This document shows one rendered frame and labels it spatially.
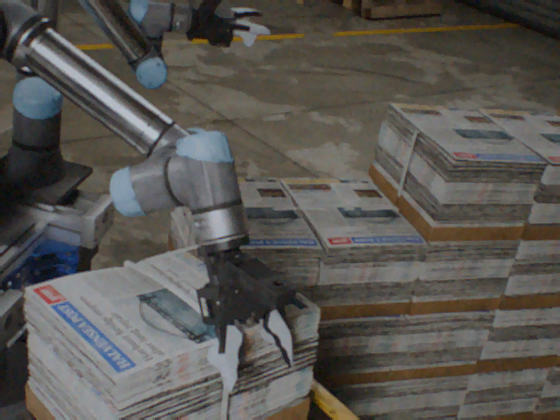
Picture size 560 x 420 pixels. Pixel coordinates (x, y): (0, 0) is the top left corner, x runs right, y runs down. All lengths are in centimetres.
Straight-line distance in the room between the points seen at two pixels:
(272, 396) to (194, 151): 44
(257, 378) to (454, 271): 103
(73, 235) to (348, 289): 70
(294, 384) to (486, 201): 94
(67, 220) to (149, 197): 91
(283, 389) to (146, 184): 41
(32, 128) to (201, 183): 95
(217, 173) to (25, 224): 103
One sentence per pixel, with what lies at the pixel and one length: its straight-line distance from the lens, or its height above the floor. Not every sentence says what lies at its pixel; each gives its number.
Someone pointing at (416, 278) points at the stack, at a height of 71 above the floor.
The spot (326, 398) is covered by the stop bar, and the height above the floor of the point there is 82.
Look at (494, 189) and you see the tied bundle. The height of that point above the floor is 99.
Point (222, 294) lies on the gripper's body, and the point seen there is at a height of 114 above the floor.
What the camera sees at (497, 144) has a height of 107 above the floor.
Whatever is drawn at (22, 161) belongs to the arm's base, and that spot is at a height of 87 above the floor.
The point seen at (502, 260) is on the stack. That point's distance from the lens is 226.
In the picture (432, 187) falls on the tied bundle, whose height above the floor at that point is 96.
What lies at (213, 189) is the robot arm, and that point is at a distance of 112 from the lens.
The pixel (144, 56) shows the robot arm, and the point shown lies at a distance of 199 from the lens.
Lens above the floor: 176
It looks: 27 degrees down
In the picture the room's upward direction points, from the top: 11 degrees clockwise
